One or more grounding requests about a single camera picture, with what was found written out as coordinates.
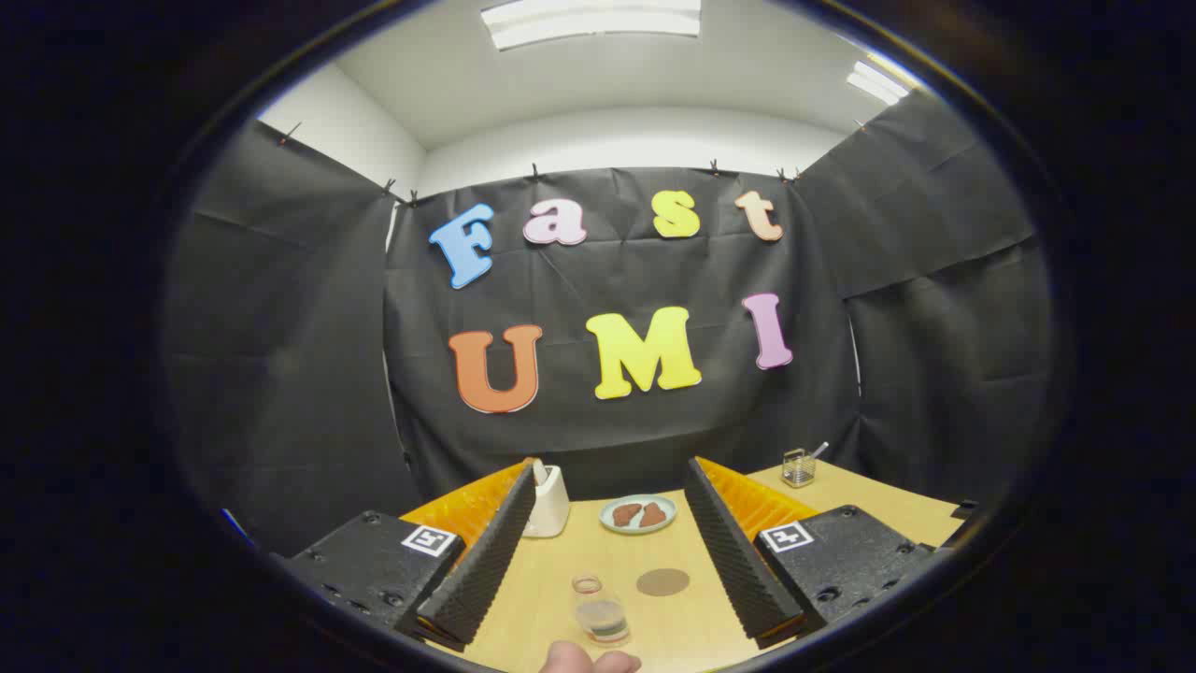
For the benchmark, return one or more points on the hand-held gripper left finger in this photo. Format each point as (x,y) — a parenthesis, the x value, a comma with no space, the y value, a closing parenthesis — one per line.
(486,561)

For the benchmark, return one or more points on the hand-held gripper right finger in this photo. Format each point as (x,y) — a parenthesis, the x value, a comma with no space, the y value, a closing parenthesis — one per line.
(733,561)

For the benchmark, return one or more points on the round brown coaster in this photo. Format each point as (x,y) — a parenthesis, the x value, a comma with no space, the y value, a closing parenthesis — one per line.
(663,582)

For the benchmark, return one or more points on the wooden table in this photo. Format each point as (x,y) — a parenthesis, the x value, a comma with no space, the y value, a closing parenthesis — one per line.
(551,598)

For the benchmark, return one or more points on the white toaster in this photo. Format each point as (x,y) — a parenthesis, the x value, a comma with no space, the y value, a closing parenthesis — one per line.
(551,509)

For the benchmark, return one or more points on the brown food piece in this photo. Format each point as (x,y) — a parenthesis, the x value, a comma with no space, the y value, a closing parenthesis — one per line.
(626,514)
(653,515)

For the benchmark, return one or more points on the bread slice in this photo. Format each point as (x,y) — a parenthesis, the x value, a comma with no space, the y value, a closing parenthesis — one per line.
(539,470)

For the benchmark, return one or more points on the pale green plate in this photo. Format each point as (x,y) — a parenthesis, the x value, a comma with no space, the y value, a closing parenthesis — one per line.
(607,519)

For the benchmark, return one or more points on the black backdrop cloth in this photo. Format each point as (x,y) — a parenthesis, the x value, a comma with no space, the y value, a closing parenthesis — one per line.
(635,439)

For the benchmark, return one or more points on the small ceiling light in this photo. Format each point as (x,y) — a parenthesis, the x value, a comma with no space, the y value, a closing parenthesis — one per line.
(876,82)

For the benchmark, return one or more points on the long ceiling light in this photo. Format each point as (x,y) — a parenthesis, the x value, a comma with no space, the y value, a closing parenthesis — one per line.
(589,21)

